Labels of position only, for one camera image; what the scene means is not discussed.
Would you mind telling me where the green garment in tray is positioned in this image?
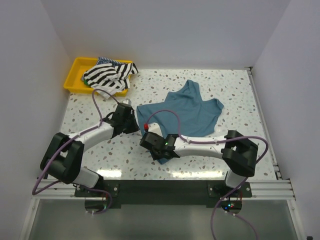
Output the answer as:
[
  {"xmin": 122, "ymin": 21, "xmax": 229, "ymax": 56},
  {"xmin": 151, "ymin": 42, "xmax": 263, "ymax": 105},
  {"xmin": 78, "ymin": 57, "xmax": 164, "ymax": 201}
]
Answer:
[{"xmin": 81, "ymin": 76, "xmax": 90, "ymax": 88}]

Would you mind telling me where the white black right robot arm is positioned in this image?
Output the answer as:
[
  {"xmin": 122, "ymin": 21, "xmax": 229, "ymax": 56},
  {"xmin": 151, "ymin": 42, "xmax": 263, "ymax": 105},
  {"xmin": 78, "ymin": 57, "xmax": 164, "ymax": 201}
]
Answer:
[{"xmin": 139, "ymin": 130, "xmax": 258, "ymax": 197}]

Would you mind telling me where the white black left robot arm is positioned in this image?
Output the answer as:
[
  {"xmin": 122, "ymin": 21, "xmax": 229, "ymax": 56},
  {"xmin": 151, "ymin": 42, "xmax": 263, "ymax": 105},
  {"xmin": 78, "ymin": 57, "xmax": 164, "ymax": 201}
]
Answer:
[{"xmin": 32, "ymin": 102, "xmax": 139, "ymax": 196}]

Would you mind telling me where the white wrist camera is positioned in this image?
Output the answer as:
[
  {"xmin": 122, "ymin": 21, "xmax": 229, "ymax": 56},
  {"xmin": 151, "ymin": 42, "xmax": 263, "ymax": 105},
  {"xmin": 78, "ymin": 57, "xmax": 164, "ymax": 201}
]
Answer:
[
  {"xmin": 122, "ymin": 98, "xmax": 132, "ymax": 106},
  {"xmin": 143, "ymin": 122, "xmax": 163, "ymax": 137}
]

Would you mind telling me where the aluminium frame rail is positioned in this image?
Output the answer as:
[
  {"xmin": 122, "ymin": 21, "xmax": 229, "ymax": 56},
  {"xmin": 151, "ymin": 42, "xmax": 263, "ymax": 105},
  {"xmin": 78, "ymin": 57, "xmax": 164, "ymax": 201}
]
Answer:
[{"xmin": 31, "ymin": 179, "xmax": 76, "ymax": 200}]

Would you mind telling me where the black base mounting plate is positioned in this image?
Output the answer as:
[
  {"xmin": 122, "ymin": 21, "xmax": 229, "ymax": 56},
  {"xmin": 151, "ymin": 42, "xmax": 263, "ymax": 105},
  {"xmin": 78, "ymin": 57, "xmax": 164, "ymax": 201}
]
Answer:
[{"xmin": 74, "ymin": 179, "xmax": 253, "ymax": 210}]

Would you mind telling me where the black white striped tank top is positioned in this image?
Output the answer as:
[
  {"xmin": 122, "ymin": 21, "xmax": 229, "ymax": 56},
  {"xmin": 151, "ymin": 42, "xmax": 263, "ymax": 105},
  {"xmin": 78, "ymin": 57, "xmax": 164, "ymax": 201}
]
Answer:
[{"xmin": 82, "ymin": 63, "xmax": 139, "ymax": 95}]

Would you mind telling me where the blue ribbed tank top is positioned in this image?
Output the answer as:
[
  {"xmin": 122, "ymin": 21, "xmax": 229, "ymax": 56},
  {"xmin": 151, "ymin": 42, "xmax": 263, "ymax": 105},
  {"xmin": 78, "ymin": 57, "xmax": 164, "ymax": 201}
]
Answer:
[{"xmin": 136, "ymin": 79, "xmax": 225, "ymax": 165}]

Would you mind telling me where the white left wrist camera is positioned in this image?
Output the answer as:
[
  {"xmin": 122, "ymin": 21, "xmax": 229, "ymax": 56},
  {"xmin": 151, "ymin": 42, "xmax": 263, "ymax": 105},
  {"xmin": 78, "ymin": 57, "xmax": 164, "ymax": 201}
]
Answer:
[{"xmin": 122, "ymin": 98, "xmax": 132, "ymax": 106}]

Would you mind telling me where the blue white striped tank top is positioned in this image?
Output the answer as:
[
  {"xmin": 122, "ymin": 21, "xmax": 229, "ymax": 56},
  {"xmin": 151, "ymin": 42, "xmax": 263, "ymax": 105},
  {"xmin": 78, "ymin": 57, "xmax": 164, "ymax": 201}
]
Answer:
[{"xmin": 96, "ymin": 56, "xmax": 125, "ymax": 67}]

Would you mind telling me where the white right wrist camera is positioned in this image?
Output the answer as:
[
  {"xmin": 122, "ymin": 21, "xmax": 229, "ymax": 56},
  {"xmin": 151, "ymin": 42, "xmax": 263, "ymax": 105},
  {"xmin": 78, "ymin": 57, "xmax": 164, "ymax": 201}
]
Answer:
[{"xmin": 143, "ymin": 122, "xmax": 163, "ymax": 137}]

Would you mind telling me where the yellow plastic tray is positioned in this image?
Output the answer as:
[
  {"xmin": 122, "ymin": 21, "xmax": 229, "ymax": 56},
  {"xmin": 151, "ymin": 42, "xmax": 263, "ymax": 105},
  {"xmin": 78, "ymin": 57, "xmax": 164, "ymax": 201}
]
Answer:
[{"xmin": 63, "ymin": 57, "xmax": 133, "ymax": 99}]

